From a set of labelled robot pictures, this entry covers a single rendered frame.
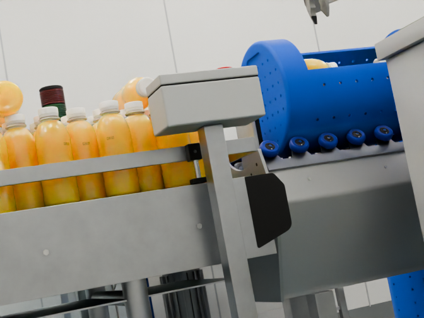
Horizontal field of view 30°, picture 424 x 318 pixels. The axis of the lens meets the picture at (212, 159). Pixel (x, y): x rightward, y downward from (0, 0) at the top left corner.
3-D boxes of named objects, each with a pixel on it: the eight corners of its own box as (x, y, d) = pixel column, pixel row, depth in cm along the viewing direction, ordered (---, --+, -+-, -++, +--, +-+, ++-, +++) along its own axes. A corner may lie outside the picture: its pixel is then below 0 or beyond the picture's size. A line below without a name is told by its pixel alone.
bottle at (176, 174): (160, 192, 160) (145, 103, 162) (170, 193, 167) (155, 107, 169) (194, 185, 158) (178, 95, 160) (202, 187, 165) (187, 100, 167)
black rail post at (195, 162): (207, 181, 158) (200, 142, 158) (193, 183, 156) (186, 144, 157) (204, 182, 160) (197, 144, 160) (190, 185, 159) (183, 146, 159)
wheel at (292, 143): (305, 133, 181) (302, 140, 183) (287, 135, 180) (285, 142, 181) (313, 146, 179) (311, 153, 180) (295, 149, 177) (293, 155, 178)
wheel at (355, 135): (361, 125, 187) (358, 132, 188) (344, 128, 185) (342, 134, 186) (370, 138, 184) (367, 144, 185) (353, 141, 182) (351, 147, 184)
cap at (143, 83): (147, 74, 167) (149, 72, 166) (158, 89, 168) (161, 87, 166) (133, 85, 166) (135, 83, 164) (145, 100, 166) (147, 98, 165)
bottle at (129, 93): (126, 84, 185) (147, 64, 168) (145, 108, 186) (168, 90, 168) (103, 103, 182) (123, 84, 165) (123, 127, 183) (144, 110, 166)
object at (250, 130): (269, 166, 182) (259, 113, 184) (260, 168, 181) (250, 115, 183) (253, 173, 192) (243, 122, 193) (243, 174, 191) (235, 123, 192)
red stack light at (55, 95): (67, 101, 208) (65, 87, 208) (43, 104, 206) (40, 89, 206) (64, 106, 214) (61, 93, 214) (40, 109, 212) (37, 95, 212)
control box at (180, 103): (266, 115, 152) (256, 63, 153) (168, 127, 145) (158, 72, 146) (247, 125, 161) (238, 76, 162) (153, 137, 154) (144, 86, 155)
